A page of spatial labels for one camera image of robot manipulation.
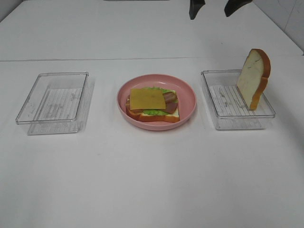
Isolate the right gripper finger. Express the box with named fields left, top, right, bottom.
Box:
left=224, top=0, right=252, bottom=17
left=189, top=0, right=205, bottom=20

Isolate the bread slice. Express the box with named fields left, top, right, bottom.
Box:
left=237, top=48, right=271, bottom=110
left=125, top=107, right=180, bottom=123

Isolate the bacon strip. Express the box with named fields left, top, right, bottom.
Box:
left=125, top=92, right=178, bottom=105
left=126, top=102, right=178, bottom=114

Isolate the yellow cheese slice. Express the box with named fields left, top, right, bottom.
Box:
left=129, top=88, right=166, bottom=110

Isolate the green lettuce leaf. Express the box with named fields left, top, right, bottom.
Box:
left=143, top=87, right=176, bottom=115

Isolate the pink round plate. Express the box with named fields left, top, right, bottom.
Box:
left=116, top=74, right=197, bottom=131

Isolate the right clear plastic container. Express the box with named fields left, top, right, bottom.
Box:
left=201, top=69, right=276, bottom=130

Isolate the clear plastic container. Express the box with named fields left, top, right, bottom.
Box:
left=201, top=69, right=276, bottom=130
left=16, top=72, right=94, bottom=135

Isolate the left clear plastic container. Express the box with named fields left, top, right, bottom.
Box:
left=16, top=72, right=94, bottom=135

